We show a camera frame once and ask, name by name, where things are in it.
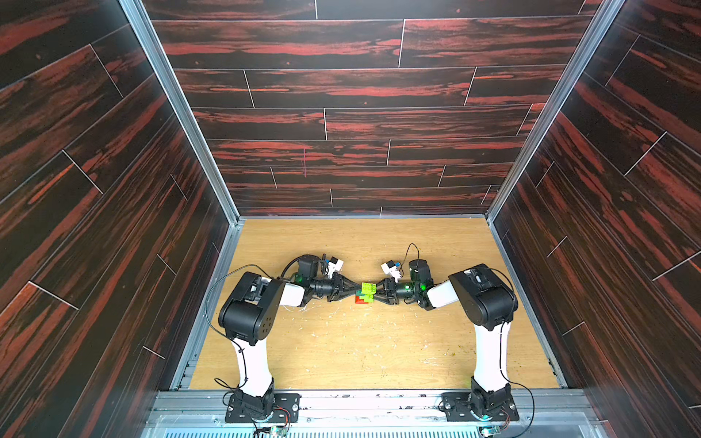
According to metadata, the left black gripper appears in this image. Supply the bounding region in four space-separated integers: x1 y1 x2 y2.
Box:
309 274 359 303

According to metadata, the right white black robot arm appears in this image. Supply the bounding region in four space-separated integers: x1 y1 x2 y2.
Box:
374 258 518 421

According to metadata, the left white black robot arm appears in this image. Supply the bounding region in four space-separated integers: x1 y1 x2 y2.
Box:
218 255 361 423

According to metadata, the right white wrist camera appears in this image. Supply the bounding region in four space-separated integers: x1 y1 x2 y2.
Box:
381 260 403 283

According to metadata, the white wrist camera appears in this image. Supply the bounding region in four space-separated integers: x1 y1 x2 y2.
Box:
381 260 403 283
321 255 344 278

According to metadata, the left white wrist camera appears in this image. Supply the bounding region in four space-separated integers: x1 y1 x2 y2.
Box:
321 255 344 278

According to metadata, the left black cable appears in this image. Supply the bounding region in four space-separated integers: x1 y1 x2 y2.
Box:
203 254 299 384

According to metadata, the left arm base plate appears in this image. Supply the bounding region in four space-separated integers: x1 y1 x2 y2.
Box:
225 391 301 424

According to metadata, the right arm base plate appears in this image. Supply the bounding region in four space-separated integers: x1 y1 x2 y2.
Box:
439 388 520 423

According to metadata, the aluminium front rail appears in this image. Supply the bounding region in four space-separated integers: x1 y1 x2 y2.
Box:
142 389 611 437

